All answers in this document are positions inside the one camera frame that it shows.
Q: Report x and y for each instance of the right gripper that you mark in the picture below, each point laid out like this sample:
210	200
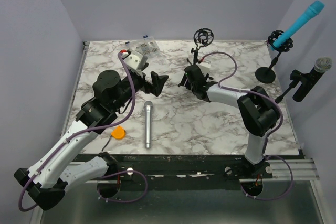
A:
186	84

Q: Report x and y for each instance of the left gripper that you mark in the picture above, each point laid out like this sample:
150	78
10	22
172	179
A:
158	80

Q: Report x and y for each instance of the silver microphone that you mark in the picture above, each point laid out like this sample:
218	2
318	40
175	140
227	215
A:
148	111

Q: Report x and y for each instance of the black tripod microphone stand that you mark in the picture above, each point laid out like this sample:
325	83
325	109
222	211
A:
202	38

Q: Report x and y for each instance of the blue microphone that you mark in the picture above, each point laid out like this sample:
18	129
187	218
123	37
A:
312	11

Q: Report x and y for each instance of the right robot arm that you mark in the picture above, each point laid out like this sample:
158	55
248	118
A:
259	114

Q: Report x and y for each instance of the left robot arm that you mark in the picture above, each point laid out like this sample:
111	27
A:
50	178

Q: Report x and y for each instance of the round base clip stand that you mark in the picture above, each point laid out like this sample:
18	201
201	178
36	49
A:
291	85

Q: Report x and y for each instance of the black mesh-head microphone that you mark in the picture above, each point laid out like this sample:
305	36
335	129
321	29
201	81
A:
308	80

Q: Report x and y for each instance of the clear plastic screw box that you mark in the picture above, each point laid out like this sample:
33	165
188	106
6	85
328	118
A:
146	46

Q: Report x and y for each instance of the orange tape measure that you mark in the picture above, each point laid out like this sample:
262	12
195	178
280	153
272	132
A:
118	134

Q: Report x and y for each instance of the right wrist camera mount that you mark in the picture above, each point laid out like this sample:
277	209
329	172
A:
205	67

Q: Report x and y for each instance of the round base shock-mount stand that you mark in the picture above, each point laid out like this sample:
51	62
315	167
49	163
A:
266	74

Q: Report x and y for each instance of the black front rail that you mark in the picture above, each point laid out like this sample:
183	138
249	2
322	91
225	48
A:
189	172

